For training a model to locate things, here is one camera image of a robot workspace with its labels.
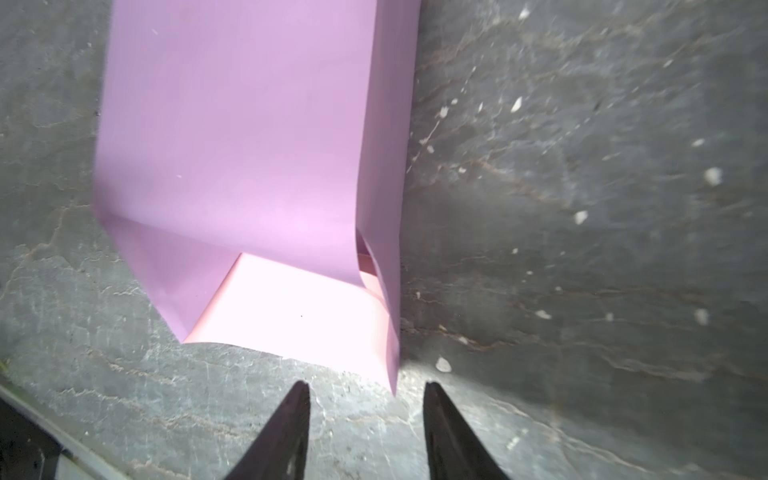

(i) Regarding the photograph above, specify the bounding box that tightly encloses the aluminium rail base frame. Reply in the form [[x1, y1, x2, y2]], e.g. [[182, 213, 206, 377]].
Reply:
[[1, 361, 127, 479]]

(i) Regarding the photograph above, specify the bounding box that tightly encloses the pink wrapping paper sheet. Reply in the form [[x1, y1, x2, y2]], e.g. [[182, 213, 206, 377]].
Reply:
[[93, 1, 420, 388]]

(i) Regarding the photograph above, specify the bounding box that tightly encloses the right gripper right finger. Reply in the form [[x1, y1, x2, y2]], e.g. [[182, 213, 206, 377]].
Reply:
[[423, 382, 510, 480]]

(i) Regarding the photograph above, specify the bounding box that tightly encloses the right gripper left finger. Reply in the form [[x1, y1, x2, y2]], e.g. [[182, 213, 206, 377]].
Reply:
[[225, 381, 311, 480]]

